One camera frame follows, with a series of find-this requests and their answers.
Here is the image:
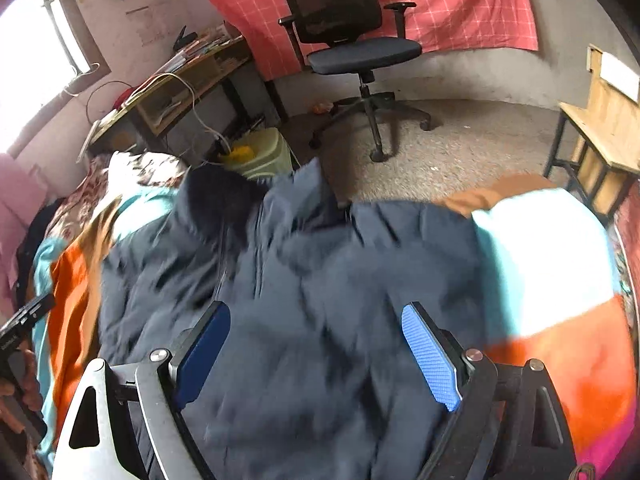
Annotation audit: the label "navy puffer jacket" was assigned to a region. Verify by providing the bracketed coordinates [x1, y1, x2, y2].
[99, 162, 486, 479]

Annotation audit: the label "pink hanging clothes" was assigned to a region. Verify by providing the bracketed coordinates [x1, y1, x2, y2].
[0, 154, 47, 322]

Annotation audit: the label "left hand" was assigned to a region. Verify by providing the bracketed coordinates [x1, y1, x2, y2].
[0, 348, 43, 434]

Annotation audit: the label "colourful striped bed blanket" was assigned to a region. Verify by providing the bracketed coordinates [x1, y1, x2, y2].
[34, 174, 637, 474]

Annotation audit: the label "floral pillow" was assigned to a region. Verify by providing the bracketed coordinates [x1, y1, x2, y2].
[46, 152, 188, 243]

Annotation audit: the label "yellow green plastic bucket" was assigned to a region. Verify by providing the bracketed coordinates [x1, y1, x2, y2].
[218, 128, 294, 180]

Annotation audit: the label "wooden chair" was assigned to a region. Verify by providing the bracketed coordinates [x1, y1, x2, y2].
[542, 44, 639, 226]

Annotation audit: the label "wooden desk with shelf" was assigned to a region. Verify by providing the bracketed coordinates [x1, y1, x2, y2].
[86, 36, 286, 156]

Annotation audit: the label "window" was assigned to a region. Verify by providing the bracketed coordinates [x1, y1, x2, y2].
[1, 0, 104, 152]

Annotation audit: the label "black office chair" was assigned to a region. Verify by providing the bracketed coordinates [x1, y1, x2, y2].
[279, 0, 432, 162]

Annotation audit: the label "white charging cable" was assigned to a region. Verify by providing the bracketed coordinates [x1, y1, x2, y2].
[121, 71, 234, 156]

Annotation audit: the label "red checked wall cloth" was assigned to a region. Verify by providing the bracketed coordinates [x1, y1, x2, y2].
[186, 0, 540, 83]

